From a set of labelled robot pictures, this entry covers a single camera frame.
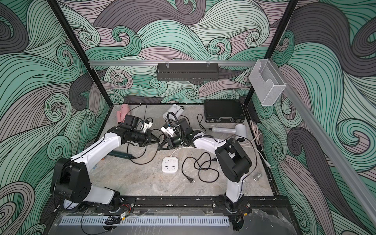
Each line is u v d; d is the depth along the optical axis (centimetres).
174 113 71
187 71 97
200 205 74
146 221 70
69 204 72
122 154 87
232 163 47
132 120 68
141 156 90
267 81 78
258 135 95
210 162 88
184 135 71
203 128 104
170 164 85
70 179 42
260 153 97
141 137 72
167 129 78
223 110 122
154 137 80
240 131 98
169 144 73
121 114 110
